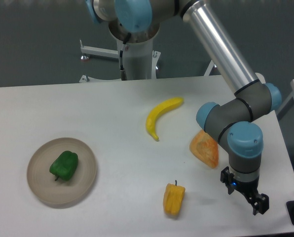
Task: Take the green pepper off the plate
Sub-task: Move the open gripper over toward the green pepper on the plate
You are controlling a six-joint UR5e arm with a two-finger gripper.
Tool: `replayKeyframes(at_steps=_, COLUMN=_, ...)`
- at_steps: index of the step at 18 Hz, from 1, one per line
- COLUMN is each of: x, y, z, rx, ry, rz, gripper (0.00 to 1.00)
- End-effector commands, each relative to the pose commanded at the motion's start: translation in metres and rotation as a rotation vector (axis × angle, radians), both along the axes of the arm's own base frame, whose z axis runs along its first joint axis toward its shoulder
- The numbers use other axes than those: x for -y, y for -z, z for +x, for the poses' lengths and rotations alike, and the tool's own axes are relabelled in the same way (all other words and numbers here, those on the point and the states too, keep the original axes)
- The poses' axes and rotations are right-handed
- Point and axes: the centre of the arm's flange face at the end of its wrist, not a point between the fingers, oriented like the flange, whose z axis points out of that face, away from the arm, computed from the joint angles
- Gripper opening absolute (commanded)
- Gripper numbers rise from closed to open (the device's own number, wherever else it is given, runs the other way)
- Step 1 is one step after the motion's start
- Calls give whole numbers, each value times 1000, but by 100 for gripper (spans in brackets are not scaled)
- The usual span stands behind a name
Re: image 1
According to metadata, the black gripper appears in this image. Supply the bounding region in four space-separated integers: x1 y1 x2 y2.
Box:
220 166 269 215

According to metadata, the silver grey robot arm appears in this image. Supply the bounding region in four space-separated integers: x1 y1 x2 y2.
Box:
85 0 282 214

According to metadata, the yellow bell pepper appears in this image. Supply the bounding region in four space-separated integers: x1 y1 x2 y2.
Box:
163 180 185 216

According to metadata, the green bell pepper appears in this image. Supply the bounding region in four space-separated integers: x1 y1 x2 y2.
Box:
49 151 78 181

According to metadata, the beige round plate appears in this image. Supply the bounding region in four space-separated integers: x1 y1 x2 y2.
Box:
27 138 97 208

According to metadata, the yellow banana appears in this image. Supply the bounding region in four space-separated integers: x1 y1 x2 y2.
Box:
145 97 184 142

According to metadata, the black cable on pedestal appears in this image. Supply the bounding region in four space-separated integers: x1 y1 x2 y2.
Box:
119 32 132 81

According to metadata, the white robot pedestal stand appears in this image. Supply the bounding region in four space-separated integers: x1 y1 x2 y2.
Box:
78 39 221 83

